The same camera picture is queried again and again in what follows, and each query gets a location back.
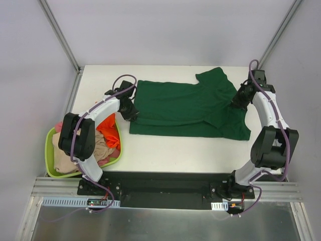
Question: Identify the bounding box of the lime green plastic basket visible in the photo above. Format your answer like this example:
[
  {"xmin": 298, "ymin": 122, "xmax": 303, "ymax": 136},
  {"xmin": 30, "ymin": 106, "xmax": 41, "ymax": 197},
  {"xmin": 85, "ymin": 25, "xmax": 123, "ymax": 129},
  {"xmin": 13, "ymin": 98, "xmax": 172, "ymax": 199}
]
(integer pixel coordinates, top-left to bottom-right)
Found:
[{"xmin": 45, "ymin": 127, "xmax": 121, "ymax": 178}]

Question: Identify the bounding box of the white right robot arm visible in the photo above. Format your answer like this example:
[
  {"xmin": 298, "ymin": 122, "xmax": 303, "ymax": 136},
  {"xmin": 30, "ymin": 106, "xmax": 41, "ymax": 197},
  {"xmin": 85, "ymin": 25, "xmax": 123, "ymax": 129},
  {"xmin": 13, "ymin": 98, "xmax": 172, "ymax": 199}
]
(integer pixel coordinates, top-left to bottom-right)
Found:
[{"xmin": 226, "ymin": 70, "xmax": 299, "ymax": 198}]

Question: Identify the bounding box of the right aluminium frame post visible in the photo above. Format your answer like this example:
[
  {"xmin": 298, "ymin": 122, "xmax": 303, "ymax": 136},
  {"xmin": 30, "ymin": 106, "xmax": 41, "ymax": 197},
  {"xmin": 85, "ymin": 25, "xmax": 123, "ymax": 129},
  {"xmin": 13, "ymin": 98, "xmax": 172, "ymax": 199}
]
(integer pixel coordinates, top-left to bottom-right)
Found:
[{"xmin": 256, "ymin": 0, "xmax": 304, "ymax": 69}]

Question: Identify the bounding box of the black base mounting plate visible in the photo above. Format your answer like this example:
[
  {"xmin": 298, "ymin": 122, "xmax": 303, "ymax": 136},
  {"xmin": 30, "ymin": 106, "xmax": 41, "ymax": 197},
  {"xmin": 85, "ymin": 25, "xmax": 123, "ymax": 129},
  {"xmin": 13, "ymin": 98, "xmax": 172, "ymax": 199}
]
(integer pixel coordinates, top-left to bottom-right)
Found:
[{"xmin": 77, "ymin": 171, "xmax": 255, "ymax": 210}]

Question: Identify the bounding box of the orange t-shirt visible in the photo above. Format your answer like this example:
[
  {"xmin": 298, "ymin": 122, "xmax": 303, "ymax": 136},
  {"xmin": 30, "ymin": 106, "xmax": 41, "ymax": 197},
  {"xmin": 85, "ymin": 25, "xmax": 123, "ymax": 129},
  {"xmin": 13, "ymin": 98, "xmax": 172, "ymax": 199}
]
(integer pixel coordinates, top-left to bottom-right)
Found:
[{"xmin": 96, "ymin": 113, "xmax": 121, "ymax": 151}]

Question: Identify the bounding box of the white cable duct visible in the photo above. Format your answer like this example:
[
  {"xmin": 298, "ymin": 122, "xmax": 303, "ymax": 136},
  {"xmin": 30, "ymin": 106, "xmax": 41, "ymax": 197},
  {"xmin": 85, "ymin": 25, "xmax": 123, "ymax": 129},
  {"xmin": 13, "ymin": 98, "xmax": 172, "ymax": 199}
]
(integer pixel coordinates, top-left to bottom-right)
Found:
[
  {"xmin": 42, "ymin": 197, "xmax": 120, "ymax": 208},
  {"xmin": 211, "ymin": 202, "xmax": 228, "ymax": 211}
]

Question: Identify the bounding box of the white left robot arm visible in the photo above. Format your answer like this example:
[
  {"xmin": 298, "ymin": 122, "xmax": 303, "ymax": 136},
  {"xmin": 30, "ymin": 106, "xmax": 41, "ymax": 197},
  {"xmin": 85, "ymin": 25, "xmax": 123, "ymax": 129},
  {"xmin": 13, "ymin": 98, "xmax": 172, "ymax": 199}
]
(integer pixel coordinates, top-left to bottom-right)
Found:
[{"xmin": 58, "ymin": 80, "xmax": 139, "ymax": 195}]

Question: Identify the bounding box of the aluminium frame post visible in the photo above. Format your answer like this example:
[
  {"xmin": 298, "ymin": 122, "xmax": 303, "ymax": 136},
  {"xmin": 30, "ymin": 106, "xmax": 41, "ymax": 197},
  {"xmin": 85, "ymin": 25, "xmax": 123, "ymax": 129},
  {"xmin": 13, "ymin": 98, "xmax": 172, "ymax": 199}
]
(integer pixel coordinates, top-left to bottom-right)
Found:
[
  {"xmin": 256, "ymin": 0, "xmax": 304, "ymax": 69},
  {"xmin": 37, "ymin": 0, "xmax": 81, "ymax": 74}
]

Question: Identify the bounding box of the left aluminium frame post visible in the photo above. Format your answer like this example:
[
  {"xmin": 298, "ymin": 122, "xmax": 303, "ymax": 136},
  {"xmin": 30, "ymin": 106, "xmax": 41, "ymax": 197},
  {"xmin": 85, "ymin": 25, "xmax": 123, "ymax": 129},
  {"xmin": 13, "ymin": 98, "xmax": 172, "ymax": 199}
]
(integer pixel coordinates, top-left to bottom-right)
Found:
[{"xmin": 37, "ymin": 0, "xmax": 81, "ymax": 74}]

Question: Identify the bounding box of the beige t-shirt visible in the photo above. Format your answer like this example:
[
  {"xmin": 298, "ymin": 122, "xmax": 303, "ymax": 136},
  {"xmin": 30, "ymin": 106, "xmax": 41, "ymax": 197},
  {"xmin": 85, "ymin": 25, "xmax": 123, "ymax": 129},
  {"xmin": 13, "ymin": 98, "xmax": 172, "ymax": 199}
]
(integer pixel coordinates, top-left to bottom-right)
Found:
[{"xmin": 52, "ymin": 131, "xmax": 120, "ymax": 174}]

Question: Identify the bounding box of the dark green t-shirt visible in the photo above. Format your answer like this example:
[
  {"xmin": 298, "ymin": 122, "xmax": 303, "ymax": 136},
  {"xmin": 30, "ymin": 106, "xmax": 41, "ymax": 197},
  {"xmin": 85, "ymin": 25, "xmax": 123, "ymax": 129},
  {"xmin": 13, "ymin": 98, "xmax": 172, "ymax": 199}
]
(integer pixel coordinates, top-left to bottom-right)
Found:
[{"xmin": 129, "ymin": 67, "xmax": 251, "ymax": 141}]

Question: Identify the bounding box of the left white cable duct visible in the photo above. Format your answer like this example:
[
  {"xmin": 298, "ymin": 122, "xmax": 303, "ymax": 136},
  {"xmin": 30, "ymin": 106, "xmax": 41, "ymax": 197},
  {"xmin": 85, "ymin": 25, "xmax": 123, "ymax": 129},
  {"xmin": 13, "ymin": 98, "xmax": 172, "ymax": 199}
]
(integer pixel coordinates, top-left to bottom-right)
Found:
[{"xmin": 42, "ymin": 197, "xmax": 120, "ymax": 208}]

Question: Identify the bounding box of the right white cable duct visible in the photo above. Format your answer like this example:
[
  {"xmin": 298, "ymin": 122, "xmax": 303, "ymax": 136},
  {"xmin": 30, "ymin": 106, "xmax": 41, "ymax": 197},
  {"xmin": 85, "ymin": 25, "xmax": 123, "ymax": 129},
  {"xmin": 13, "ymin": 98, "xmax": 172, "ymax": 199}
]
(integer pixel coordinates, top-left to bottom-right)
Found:
[{"xmin": 211, "ymin": 202, "xmax": 228, "ymax": 211}]

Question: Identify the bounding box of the aluminium front rail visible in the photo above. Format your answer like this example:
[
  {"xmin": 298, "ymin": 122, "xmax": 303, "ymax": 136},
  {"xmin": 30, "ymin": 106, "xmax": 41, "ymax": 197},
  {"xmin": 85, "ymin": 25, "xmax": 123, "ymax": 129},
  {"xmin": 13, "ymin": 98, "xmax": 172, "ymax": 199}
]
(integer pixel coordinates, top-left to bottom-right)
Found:
[{"xmin": 32, "ymin": 177, "xmax": 303, "ymax": 202}]

